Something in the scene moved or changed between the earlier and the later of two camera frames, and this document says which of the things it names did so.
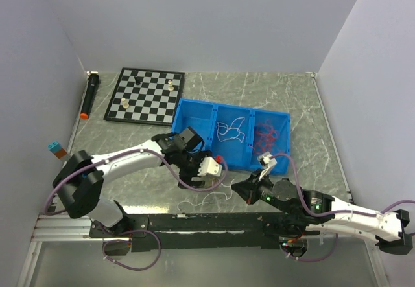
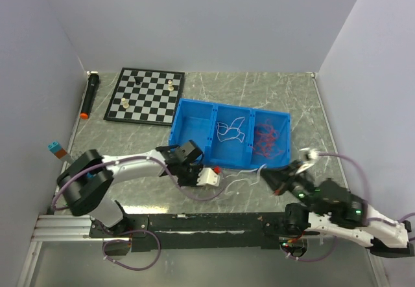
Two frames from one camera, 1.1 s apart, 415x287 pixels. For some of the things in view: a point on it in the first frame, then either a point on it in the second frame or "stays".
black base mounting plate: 164,233 stays
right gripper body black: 263,188 → 298,184
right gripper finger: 247,190 → 275,178
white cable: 231,190 → 243,179
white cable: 224,132 stays
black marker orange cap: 94,80 stays
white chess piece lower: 126,105 stays
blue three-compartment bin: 238,135 stays
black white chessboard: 146,96 stays
